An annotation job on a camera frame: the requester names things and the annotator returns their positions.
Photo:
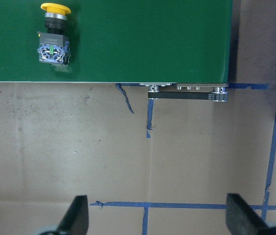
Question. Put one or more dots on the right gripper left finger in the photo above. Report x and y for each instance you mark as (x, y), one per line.
(75, 221)

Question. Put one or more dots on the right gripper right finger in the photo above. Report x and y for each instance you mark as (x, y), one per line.
(241, 219)

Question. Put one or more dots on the yellow mushroom push button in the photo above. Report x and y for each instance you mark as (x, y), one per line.
(54, 46)

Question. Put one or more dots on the green conveyor belt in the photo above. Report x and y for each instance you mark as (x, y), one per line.
(185, 43)

